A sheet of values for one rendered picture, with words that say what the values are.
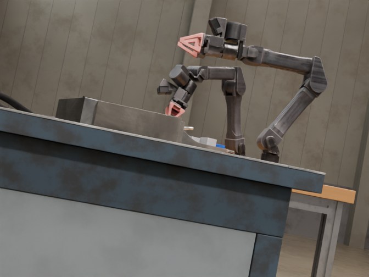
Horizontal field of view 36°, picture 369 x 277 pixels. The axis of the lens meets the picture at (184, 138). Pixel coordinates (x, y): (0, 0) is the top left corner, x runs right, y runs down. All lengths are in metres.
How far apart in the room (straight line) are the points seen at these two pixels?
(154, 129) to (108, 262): 0.30
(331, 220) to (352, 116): 9.97
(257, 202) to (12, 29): 10.32
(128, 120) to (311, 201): 0.81
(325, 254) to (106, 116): 0.93
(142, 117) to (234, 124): 1.44
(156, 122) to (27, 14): 10.14
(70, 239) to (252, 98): 10.25
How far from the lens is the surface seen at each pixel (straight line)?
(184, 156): 0.98
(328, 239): 1.82
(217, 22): 2.03
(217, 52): 2.00
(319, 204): 1.80
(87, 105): 1.65
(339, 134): 11.63
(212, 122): 10.96
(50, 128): 0.96
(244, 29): 2.04
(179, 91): 2.30
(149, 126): 1.14
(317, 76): 2.06
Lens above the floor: 0.75
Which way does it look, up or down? 3 degrees up
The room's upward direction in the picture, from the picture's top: 11 degrees clockwise
